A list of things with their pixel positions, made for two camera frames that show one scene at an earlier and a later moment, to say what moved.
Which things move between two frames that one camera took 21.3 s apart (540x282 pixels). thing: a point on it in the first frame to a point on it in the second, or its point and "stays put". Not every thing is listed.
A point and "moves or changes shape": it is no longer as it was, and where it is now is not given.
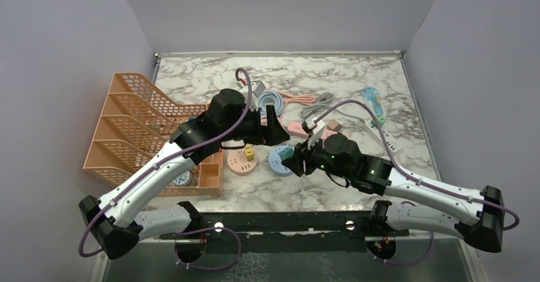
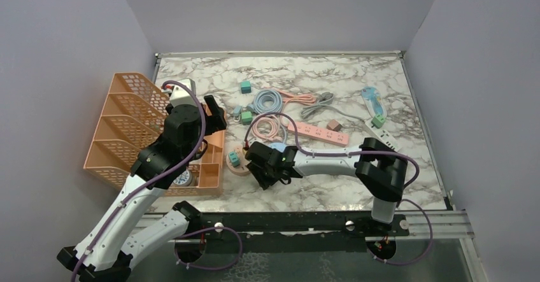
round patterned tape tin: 184,179 stays put
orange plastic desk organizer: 139,118 stays put
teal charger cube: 286,153 moves or changes shape
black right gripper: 297,162 to 265,182
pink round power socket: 238,164 stays put
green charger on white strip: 379,119 stays put
